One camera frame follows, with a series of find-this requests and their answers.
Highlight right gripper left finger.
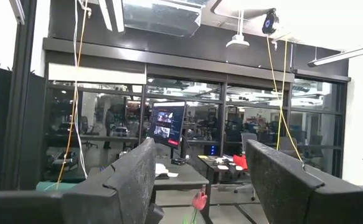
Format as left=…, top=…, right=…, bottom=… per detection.
left=0, top=138, right=165, bottom=224

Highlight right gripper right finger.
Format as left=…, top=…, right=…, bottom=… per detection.
left=245, top=139, right=363, bottom=224

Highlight red artificial flower stem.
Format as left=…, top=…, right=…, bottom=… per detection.
left=182, top=185, right=209, bottom=224

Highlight white crumpled paper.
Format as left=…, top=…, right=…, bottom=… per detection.
left=154, top=163, right=179, bottom=178

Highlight red plastic box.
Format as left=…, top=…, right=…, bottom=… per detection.
left=233, top=154, right=249, bottom=170

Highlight teal floor mat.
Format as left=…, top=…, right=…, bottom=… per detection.
left=35, top=181, right=79, bottom=192

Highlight person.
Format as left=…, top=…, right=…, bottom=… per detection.
left=103, top=107, right=115, bottom=149

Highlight grey two-tier desk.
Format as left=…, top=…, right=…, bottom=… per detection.
left=87, top=157, right=215, bottom=224

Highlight grey office chair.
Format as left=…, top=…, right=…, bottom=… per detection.
left=240, top=133, right=258, bottom=153

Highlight dark cluttered desk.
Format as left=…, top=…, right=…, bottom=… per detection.
left=198, top=154, right=257, bottom=224

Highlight small computer blue lights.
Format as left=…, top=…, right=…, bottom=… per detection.
left=204, top=144, right=220, bottom=156

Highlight white linear ceiling light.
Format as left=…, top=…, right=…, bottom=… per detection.
left=98, top=0, right=126, bottom=34
left=307, top=43, right=363, bottom=68

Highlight white ceiling projector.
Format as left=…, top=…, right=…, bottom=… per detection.
left=225, top=11, right=250, bottom=49

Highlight white hanging cable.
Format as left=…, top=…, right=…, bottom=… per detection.
left=73, top=0, right=88, bottom=180

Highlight computer monitor showing camera feeds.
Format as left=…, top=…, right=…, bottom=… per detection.
left=146, top=101, right=187, bottom=149

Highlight black ceiling camera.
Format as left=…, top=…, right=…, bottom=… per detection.
left=261, top=8, right=280, bottom=35

